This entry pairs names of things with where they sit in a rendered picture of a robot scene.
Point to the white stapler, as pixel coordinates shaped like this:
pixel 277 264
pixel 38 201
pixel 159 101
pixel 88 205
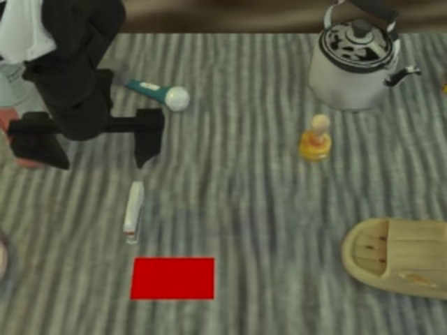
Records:
pixel 133 211

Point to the red rectangular mat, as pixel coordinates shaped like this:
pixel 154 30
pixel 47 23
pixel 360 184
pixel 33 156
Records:
pixel 173 278

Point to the pink object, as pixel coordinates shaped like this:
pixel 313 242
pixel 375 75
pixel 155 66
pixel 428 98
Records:
pixel 14 139

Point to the teal and white microphone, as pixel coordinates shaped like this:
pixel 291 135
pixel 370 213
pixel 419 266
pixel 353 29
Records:
pixel 160 93

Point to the grey striped tablecloth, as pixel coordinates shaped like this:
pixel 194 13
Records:
pixel 244 195

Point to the white black-patterned kettle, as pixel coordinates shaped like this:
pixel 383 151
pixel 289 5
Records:
pixel 352 70

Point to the beige rubber slipper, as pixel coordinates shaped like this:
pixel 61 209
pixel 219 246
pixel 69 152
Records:
pixel 394 256

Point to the small yellow object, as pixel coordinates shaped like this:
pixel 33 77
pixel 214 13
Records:
pixel 443 85

